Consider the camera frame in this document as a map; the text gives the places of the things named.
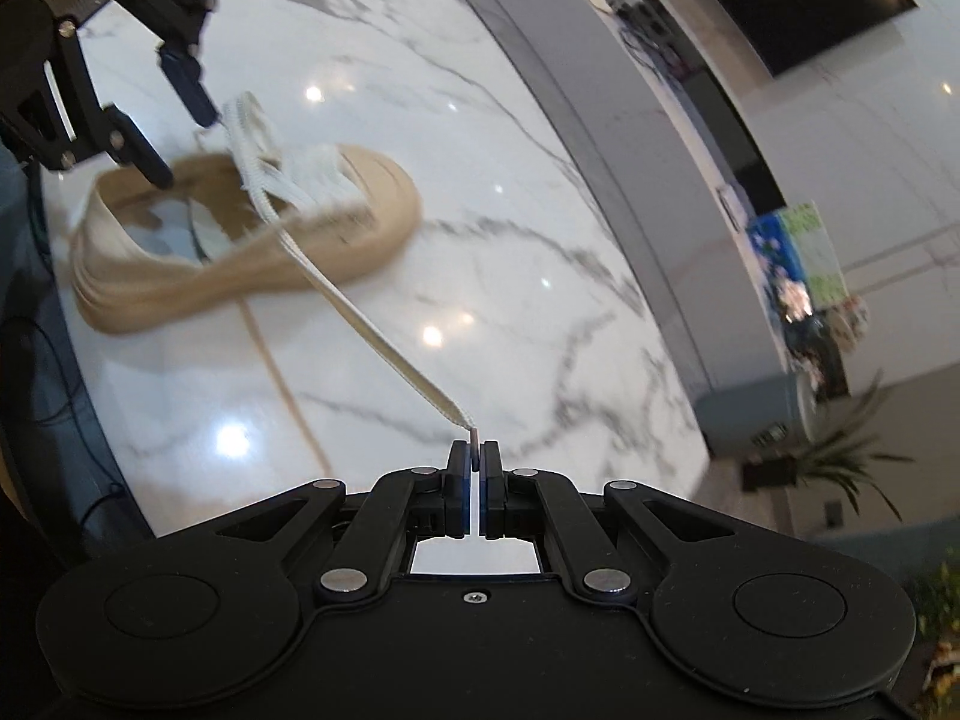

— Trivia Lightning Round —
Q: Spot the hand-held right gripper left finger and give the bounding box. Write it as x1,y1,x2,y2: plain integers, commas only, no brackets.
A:
217,441,479,599

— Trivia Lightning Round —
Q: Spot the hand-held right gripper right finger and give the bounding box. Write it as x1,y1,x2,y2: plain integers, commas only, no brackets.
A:
481,441,740,599

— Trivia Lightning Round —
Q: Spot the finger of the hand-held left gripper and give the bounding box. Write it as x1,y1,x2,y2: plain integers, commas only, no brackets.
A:
0,19,177,192
120,0,224,128

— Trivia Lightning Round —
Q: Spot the white shoelace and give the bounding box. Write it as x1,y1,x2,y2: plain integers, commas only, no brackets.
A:
196,92,481,440

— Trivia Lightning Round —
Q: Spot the beige canvas shoe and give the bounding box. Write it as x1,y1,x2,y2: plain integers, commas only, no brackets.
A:
71,141,422,336

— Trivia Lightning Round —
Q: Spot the grey trash bin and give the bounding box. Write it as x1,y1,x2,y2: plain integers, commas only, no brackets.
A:
691,371,820,460

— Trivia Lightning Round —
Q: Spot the potted green plant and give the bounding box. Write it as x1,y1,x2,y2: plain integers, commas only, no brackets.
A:
739,369,917,524

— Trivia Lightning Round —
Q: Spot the dark glass jar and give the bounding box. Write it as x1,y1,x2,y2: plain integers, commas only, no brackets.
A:
787,319,848,400

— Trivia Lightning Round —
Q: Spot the white notebook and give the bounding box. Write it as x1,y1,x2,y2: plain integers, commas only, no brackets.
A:
716,184,751,232

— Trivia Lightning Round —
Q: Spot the marble TV console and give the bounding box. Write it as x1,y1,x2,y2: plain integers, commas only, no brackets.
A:
416,0,800,421

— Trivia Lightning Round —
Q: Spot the blue and green flower painting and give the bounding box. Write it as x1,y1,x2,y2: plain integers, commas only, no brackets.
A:
745,201,850,310

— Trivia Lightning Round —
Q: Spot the green artificial foliage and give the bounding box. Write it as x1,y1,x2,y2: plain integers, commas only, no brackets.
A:
904,559,960,720

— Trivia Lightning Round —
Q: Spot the small photo frame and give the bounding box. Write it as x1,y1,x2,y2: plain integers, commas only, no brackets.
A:
775,281,817,325

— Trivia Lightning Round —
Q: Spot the tangle of black cables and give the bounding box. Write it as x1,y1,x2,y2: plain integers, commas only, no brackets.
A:
622,7,706,83

